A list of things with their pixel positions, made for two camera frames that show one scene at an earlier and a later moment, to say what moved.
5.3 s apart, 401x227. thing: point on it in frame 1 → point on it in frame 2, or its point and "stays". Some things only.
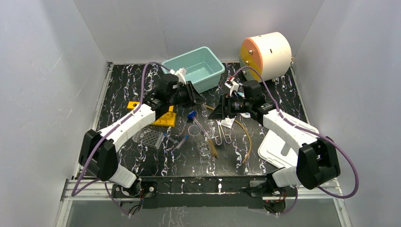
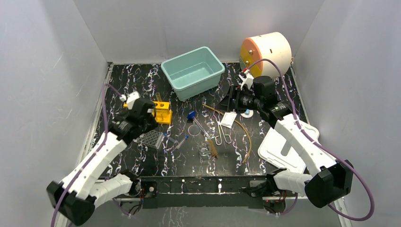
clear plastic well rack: [149, 135] stays
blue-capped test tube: [169, 138] stays
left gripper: [188, 92] → [150, 113]
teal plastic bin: [203, 67] stays
